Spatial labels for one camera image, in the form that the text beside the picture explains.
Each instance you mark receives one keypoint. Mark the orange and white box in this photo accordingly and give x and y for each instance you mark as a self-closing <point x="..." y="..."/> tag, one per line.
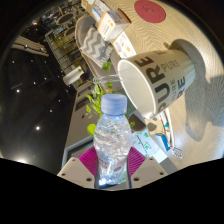
<point x="113" y="23"/>

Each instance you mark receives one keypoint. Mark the dark-framed decorated window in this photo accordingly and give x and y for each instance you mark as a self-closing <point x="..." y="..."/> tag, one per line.
<point x="75" y="154"/>

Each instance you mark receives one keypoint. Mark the clear blue-capped water bottle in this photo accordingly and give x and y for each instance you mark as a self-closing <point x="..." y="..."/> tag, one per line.
<point x="111" y="140"/>

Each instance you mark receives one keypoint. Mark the flat round red coaster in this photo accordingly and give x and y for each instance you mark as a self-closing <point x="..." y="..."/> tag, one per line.
<point x="150" y="10"/>

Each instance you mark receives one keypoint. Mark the small clear case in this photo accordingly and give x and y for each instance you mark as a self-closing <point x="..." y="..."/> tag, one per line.
<point x="177" y="152"/>

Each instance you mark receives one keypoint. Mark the green potted plant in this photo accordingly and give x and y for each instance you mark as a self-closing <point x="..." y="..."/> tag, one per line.
<point x="90" y="129"/>

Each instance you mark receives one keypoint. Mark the group of grey-backed chairs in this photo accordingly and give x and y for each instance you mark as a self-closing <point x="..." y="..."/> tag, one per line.
<point x="65" y="18"/>

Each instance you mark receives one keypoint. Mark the small white blue-topped box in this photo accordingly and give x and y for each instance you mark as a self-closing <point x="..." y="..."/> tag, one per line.
<point x="96" y="13"/>

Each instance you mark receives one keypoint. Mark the grey white chevron cushion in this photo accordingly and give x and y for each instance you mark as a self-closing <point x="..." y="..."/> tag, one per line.
<point x="95" y="45"/>

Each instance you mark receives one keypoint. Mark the clear glass tube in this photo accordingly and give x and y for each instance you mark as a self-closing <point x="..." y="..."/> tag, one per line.
<point x="105" y="79"/>

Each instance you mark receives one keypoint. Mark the colourful picture leaflet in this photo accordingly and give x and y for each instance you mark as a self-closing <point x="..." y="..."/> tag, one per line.
<point x="125" y="46"/>

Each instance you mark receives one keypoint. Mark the blue and white box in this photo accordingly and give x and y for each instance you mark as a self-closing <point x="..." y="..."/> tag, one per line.
<point x="162" y="141"/>

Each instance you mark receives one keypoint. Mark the grey curved sofa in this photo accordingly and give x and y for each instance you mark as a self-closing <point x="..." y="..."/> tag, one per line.
<point x="80" y="30"/>

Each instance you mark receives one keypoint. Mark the group of ceiling spotlights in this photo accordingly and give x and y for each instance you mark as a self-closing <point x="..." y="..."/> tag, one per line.
<point x="37" y="127"/>

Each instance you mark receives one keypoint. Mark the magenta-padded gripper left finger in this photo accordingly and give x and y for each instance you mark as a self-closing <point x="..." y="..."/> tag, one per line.
<point x="75" y="170"/>

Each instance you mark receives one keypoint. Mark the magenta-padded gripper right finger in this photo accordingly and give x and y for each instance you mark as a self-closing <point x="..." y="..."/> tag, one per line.
<point x="146" y="170"/>

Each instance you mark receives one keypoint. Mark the white printed mug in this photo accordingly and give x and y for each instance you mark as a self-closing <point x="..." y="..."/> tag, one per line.
<point x="156" y="83"/>

